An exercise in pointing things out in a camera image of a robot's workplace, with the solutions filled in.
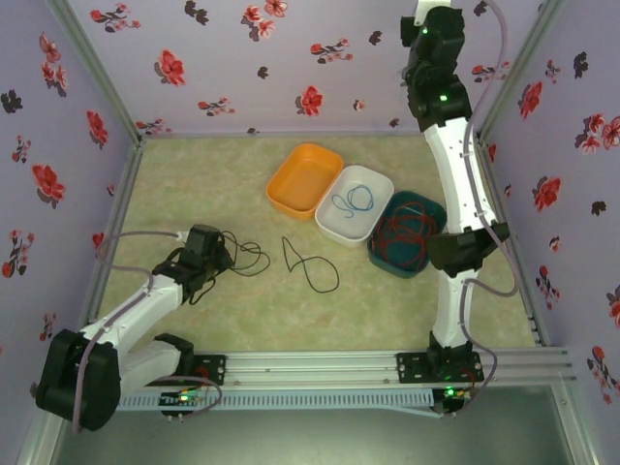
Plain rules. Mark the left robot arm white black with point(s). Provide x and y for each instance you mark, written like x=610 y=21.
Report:
x=140 y=315

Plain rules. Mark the aluminium corner post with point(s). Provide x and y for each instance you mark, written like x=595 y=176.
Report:
x=92 y=63
x=523 y=63

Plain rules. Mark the small controller board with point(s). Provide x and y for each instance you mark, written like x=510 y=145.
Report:
x=181 y=399
x=450 y=394

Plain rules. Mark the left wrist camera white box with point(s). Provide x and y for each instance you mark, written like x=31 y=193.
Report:
x=182 y=236

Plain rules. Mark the aluminium table edge rail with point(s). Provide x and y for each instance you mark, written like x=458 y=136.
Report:
x=135 y=154
x=530 y=319

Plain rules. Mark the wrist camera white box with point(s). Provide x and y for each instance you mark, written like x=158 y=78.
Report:
x=426 y=7
x=182 y=236

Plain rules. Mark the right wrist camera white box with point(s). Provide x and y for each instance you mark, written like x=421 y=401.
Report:
x=426 y=7

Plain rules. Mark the aluminium lower frame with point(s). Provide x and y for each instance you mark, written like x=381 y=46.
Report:
x=575 y=426

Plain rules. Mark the orange plastic tray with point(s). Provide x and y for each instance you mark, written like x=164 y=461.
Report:
x=305 y=179

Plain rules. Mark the white plastic tray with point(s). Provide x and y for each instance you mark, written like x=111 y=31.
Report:
x=356 y=227

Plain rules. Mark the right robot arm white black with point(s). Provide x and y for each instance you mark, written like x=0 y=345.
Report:
x=455 y=169

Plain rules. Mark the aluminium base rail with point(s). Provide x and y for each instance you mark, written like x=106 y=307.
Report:
x=315 y=368

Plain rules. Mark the teal plastic tray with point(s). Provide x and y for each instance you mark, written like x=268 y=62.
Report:
x=387 y=264

